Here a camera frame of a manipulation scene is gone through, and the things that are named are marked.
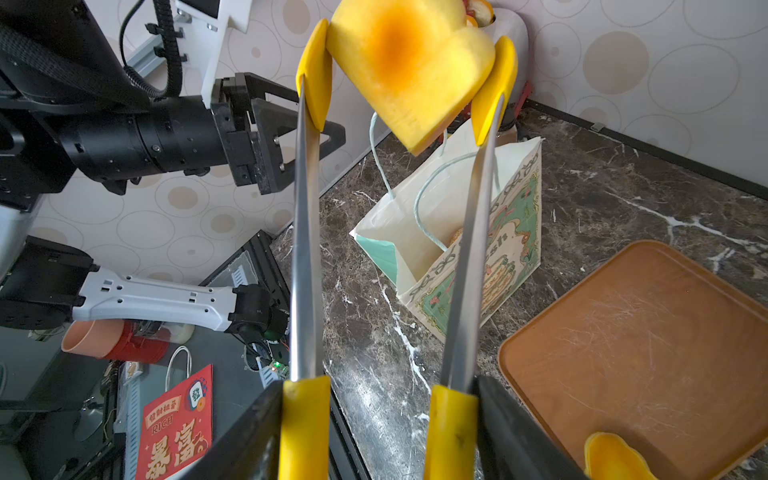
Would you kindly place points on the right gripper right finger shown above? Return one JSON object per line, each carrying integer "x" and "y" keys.
{"x": 510, "y": 442}

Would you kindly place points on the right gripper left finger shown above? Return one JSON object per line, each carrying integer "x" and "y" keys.
{"x": 250, "y": 448}

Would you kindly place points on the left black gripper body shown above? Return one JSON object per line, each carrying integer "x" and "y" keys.
{"x": 249, "y": 127}

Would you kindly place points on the round bread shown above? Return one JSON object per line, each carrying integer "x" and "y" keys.
{"x": 608, "y": 456}

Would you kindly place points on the square toast bread piece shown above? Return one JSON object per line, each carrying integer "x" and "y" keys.
{"x": 417, "y": 63}

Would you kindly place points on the paper bag green white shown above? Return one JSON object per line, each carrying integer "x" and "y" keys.
{"x": 406, "y": 233}

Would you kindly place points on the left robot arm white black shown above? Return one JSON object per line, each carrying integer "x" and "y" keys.
{"x": 69, "y": 104}

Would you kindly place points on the red printed card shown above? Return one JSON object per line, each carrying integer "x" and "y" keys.
{"x": 177, "y": 429}

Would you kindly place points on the brown cutting board tray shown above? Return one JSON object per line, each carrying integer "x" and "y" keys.
{"x": 656, "y": 349}

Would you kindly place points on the pink cup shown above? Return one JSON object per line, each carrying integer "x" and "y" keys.
{"x": 94, "y": 339}

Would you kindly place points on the toast slice in toaster back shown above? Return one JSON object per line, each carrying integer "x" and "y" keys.
{"x": 480, "y": 13}

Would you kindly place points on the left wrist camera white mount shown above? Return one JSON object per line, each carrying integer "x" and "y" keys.
{"x": 205, "y": 25}

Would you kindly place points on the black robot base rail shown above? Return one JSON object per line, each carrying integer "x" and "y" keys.
{"x": 252, "y": 269}

